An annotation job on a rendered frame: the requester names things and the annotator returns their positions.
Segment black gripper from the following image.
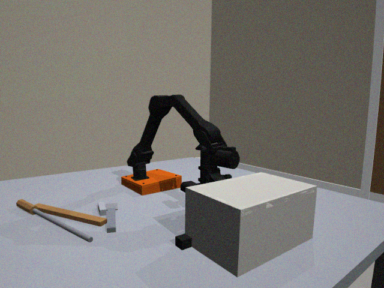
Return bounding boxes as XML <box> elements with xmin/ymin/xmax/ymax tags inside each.
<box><xmin>181</xmin><ymin>165</ymin><xmax>220</xmax><ymax>192</ymax></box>

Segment wooden bar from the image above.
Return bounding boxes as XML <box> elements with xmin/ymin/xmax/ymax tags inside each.
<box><xmin>35</xmin><ymin>203</ymin><xmax>107</xmax><ymax>227</ymax></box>

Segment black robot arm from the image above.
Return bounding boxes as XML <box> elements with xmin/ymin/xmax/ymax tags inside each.
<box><xmin>127</xmin><ymin>95</ymin><xmax>240</xmax><ymax>184</ymax></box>

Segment grey metal rod with wooden handle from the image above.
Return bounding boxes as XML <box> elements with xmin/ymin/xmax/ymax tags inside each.
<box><xmin>16</xmin><ymin>199</ymin><xmax>93</xmax><ymax>242</ymax></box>

